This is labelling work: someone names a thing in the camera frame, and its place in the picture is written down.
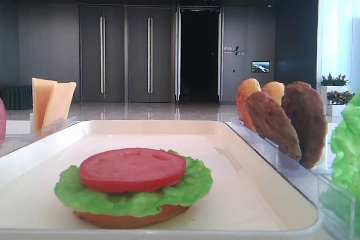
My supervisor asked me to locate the red tomato slice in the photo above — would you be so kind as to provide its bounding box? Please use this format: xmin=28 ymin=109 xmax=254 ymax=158
xmin=0 ymin=99 xmax=7 ymax=141
xmin=79 ymin=148 xmax=187 ymax=193

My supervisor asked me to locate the rear bread slice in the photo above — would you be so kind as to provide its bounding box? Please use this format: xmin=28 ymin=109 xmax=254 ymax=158
xmin=236 ymin=78 xmax=261 ymax=132

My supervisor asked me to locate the green lettuce leaf on bun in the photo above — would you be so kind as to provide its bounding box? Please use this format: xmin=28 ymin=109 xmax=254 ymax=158
xmin=54 ymin=150 xmax=213 ymax=217

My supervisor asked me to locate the rear brown meat patty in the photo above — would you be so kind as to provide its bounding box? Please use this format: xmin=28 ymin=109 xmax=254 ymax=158
xmin=246 ymin=92 xmax=302 ymax=161

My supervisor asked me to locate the brown meat patty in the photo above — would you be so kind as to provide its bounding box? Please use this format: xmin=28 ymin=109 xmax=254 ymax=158
xmin=281 ymin=81 xmax=327 ymax=169
xmin=246 ymin=92 xmax=302 ymax=161

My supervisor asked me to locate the front cheese slice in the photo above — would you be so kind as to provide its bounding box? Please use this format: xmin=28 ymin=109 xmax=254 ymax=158
xmin=42 ymin=82 xmax=77 ymax=128

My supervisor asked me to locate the front brown meat patty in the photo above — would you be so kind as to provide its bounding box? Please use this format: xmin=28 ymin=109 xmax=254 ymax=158
xmin=281 ymin=81 xmax=327 ymax=169

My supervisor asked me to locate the green lettuce leaf in rack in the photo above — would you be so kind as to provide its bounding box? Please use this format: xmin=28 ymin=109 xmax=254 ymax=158
xmin=331 ymin=93 xmax=359 ymax=230

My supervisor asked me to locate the middle dark double door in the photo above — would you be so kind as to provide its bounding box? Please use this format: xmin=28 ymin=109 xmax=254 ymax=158
xmin=128 ymin=7 xmax=172 ymax=103

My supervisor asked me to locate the dark double door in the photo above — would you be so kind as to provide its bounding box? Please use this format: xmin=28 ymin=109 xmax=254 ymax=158
xmin=80 ymin=6 xmax=124 ymax=102
xmin=128 ymin=7 xmax=172 ymax=103

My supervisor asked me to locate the bottom bun on tray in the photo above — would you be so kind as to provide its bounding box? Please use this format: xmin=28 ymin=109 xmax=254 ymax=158
xmin=73 ymin=205 xmax=190 ymax=229

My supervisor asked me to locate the left dark double door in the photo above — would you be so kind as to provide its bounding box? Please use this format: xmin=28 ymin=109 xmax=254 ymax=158
xmin=80 ymin=6 xmax=124 ymax=102

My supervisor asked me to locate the beige plastic tray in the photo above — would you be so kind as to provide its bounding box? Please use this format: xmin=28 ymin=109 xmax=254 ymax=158
xmin=1 ymin=120 xmax=324 ymax=239

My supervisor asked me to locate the upper potted flower planter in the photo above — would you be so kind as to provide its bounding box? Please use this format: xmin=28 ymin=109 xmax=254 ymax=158
xmin=320 ymin=74 xmax=348 ymax=103

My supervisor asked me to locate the potted flower planter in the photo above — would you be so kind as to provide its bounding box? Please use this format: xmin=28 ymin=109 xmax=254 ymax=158
xmin=320 ymin=74 xmax=348 ymax=103
xmin=326 ymin=90 xmax=355 ymax=116

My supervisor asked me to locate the lower potted flower planter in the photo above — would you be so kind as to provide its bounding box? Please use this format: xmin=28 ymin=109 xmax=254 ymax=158
xmin=326 ymin=90 xmax=355 ymax=116

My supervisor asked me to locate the white patty pusher block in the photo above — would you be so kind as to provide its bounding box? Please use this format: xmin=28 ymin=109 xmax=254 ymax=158
xmin=310 ymin=138 xmax=332 ymax=175

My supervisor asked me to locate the dark green bench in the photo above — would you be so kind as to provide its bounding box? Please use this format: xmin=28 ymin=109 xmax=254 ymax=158
xmin=1 ymin=85 xmax=33 ymax=111

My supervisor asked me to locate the clear left rack front strip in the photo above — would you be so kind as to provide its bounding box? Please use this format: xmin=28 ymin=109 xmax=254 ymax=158
xmin=1 ymin=116 xmax=78 ymax=156

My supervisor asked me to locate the clear rack strip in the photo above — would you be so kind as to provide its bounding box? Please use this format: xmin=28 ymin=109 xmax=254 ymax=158
xmin=228 ymin=118 xmax=359 ymax=239
xmin=1 ymin=116 xmax=78 ymax=156

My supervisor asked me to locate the clear right rack front strip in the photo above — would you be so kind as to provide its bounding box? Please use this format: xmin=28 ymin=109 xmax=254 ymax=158
xmin=228 ymin=118 xmax=359 ymax=239

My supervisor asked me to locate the wall display screen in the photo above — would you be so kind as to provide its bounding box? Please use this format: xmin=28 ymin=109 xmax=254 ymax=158
xmin=251 ymin=61 xmax=271 ymax=73

